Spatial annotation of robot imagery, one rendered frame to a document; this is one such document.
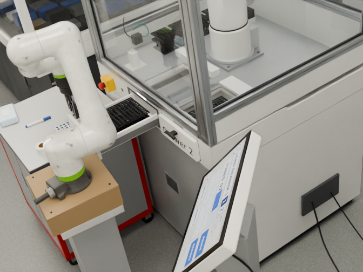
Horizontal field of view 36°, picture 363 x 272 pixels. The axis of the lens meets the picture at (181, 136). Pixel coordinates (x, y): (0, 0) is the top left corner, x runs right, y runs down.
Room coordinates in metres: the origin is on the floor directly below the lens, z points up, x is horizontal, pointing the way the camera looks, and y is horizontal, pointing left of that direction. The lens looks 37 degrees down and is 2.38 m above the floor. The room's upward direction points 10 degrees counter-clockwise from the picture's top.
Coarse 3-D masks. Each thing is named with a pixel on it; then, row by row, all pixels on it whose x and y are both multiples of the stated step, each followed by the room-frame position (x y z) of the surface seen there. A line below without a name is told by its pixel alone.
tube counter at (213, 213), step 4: (220, 184) 1.38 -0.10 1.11; (220, 188) 1.35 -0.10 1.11; (220, 192) 1.33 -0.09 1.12; (216, 196) 1.33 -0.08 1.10; (220, 196) 1.30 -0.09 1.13; (216, 200) 1.31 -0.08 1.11; (216, 204) 1.29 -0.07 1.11; (212, 208) 1.28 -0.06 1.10; (216, 208) 1.26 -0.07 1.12; (212, 212) 1.26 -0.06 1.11; (216, 212) 1.24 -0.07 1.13; (212, 216) 1.24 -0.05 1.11; (212, 220) 1.21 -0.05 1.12; (208, 224) 1.22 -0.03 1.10
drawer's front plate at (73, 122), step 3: (69, 114) 2.23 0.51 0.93; (69, 117) 2.21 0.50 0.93; (72, 117) 2.21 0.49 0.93; (69, 120) 2.22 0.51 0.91; (72, 120) 2.18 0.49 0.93; (75, 120) 2.17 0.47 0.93; (69, 123) 2.23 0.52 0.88; (72, 123) 2.18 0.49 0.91; (75, 123) 2.15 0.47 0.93; (78, 123) 2.15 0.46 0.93; (72, 126) 2.20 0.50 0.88; (96, 153) 1.99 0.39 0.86; (99, 153) 1.99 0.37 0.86; (99, 156) 1.99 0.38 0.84
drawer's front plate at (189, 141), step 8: (160, 120) 2.10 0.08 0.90; (168, 120) 2.05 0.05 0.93; (168, 128) 2.04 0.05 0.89; (176, 128) 1.98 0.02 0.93; (168, 136) 2.06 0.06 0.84; (176, 136) 1.99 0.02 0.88; (184, 136) 1.92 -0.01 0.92; (176, 144) 2.00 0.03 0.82; (184, 144) 1.93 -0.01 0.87; (192, 144) 1.87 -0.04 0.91; (192, 152) 1.88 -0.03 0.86
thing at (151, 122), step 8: (128, 96) 2.36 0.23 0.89; (136, 96) 2.36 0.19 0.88; (112, 104) 2.32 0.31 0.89; (144, 104) 2.30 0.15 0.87; (152, 112) 2.23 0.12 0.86; (144, 120) 2.13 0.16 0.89; (152, 120) 2.14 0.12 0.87; (128, 128) 2.09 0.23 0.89; (136, 128) 2.10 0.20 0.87; (144, 128) 2.12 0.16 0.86; (120, 136) 2.06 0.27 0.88; (128, 136) 2.08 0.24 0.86; (136, 136) 2.10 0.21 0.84; (120, 144) 2.06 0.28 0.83; (104, 152) 2.02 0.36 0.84
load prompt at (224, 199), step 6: (240, 150) 1.46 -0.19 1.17; (234, 156) 1.47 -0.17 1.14; (234, 162) 1.42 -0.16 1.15; (234, 168) 1.38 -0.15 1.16; (228, 174) 1.39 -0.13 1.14; (234, 174) 1.34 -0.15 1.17; (228, 180) 1.35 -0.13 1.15; (228, 186) 1.31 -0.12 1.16; (228, 192) 1.27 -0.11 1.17; (222, 198) 1.28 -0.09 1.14; (228, 198) 1.24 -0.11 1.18; (222, 204) 1.25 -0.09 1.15; (222, 210) 1.21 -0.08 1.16
